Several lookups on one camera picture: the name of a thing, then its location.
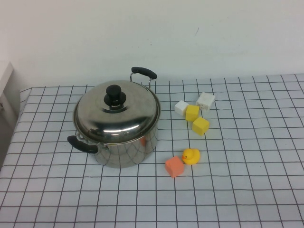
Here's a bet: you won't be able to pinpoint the steel lid with black knob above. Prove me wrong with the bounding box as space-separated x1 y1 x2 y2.
73 80 160 145

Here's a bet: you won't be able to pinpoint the small white foam cube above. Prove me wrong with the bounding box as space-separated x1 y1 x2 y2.
174 100 190 117

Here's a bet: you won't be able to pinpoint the yellow foam cube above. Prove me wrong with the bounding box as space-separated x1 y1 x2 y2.
191 116 210 136
185 105 200 123

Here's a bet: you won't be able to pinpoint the white block with dark marks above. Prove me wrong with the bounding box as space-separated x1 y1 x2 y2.
196 92 216 112

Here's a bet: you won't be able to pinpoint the orange foam block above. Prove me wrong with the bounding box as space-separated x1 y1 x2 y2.
165 155 185 178

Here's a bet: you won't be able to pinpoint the yellow rubber duck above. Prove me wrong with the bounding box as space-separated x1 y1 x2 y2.
181 148 201 165

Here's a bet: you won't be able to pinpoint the white black grid tablecloth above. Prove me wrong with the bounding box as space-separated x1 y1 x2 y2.
0 73 304 228

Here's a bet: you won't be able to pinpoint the white furniture panel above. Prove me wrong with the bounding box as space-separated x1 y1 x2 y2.
0 61 21 168

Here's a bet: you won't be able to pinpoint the stainless steel pot black handles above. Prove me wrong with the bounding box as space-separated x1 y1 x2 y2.
66 66 160 169

